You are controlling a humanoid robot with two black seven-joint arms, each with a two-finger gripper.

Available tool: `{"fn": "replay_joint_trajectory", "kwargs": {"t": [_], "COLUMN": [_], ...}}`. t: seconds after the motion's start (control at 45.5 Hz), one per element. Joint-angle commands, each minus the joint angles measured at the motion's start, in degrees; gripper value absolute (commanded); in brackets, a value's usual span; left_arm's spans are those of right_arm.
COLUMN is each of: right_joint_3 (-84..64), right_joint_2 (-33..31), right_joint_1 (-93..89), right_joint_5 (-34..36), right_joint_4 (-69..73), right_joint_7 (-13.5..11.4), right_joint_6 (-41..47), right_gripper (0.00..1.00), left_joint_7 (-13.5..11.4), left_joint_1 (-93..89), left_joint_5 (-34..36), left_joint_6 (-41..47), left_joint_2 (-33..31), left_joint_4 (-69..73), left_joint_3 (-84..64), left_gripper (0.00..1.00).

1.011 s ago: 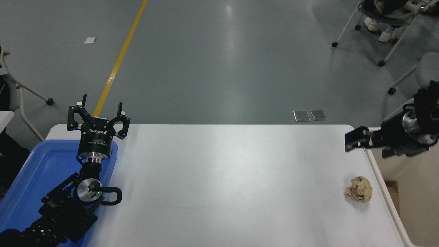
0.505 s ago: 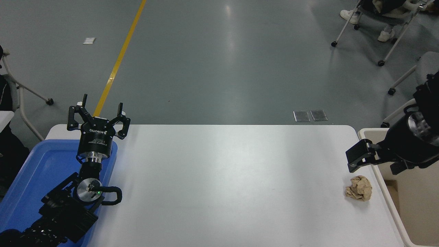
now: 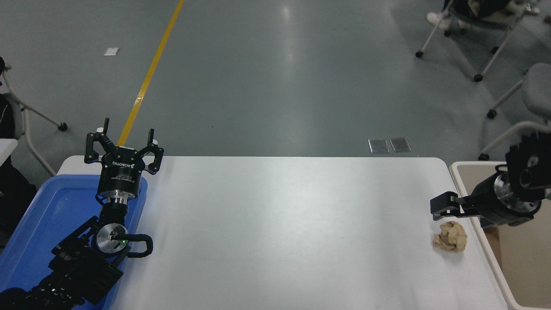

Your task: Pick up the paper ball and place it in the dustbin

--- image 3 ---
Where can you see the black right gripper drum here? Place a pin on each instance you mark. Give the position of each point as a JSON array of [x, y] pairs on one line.
[[490, 206]]

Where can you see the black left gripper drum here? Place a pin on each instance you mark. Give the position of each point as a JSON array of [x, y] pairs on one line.
[[119, 176]]

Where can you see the tan paper ball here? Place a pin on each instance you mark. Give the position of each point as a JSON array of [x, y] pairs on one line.
[[451, 237]]

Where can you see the white-framed wheeled chair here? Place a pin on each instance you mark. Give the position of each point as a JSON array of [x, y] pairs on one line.
[[26, 129]]

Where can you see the blue plastic tray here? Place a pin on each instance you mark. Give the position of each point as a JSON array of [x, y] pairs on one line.
[[56, 206]]

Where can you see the large pale plastic bin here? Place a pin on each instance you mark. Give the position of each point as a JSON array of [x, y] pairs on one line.
[[529, 267]]

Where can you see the metal floor plate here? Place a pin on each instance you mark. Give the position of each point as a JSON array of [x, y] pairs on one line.
[[379, 146], [400, 144]]

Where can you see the person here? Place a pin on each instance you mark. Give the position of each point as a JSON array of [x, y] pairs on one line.
[[437, 18], [17, 189]]

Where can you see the white side table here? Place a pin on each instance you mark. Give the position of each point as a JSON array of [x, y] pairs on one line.
[[6, 150]]

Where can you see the grey-seated white-legged chair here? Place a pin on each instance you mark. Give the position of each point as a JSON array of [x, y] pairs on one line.
[[538, 90]]

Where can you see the dark and beige coat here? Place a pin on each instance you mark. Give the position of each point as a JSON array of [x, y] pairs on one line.
[[486, 6]]

